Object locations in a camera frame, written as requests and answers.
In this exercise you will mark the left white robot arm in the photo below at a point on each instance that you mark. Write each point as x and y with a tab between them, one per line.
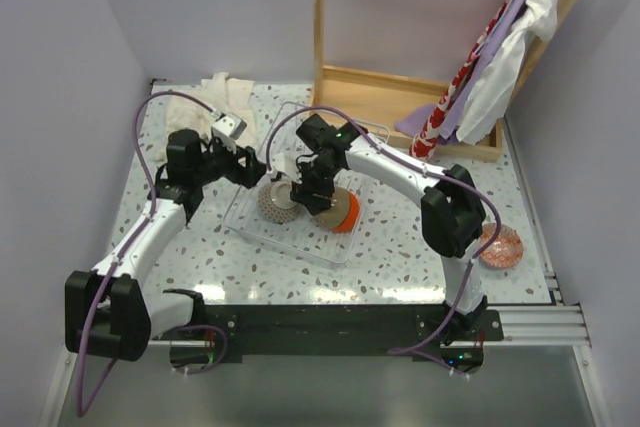
106	314

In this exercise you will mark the orange bowl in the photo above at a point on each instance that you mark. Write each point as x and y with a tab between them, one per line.
351	216

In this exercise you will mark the lilac cloth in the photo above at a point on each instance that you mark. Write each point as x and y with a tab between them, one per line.
454	99

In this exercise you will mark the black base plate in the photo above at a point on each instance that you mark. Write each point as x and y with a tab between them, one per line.
230	333

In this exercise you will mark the wooden tray stand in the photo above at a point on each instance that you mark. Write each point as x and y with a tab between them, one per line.
382	97

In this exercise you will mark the black glossy bowl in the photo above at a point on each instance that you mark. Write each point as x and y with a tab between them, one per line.
338	211

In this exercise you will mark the brown patterned bowl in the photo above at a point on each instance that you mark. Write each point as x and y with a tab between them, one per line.
275	204

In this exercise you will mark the red white patterned bowl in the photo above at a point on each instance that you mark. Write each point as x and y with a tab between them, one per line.
506	251

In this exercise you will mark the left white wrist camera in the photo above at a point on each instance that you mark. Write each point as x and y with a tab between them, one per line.
228	125

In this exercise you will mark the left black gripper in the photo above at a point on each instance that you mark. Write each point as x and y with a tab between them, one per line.
251	167

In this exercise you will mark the red white patterned cloth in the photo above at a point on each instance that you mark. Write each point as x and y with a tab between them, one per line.
429	123

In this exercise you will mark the cream crumpled cloth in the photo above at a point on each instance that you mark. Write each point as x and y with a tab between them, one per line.
223	94

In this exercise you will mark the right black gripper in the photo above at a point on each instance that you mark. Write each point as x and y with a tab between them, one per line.
304	192

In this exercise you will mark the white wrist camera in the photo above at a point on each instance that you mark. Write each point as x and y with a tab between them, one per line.
228	125
284	165

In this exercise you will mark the white hanging cloth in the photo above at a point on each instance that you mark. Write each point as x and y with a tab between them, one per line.
489	98

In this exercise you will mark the white wire dish rack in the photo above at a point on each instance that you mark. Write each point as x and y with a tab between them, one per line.
303	237

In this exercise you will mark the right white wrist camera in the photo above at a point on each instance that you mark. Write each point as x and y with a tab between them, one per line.
284	165

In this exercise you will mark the aluminium rail frame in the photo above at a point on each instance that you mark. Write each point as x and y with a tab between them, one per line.
540	374

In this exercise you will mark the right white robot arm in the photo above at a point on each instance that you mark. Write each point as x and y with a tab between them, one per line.
451	211

